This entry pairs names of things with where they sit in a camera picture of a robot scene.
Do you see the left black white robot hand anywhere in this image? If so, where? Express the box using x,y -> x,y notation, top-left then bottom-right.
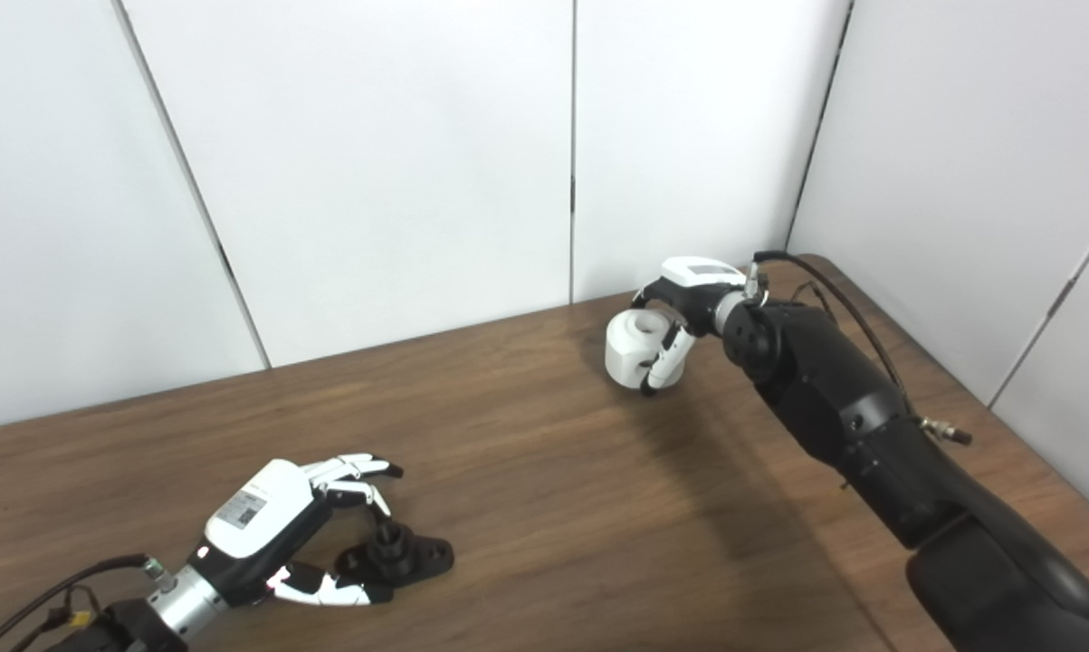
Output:
186,453 -> 405,608

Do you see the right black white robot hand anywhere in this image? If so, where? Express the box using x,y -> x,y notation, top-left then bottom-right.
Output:
633,257 -> 751,398

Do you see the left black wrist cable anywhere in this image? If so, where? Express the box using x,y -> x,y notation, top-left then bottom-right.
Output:
0,554 -> 167,652

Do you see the round white piece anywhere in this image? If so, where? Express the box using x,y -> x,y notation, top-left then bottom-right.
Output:
605,308 -> 687,390

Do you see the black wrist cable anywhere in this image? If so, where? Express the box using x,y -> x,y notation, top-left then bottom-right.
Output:
0,554 -> 167,652
745,251 -> 972,445

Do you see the black flanged holder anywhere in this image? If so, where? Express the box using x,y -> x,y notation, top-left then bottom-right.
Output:
331,523 -> 455,594

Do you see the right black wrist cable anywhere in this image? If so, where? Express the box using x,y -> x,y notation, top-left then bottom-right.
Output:
745,251 -> 972,445

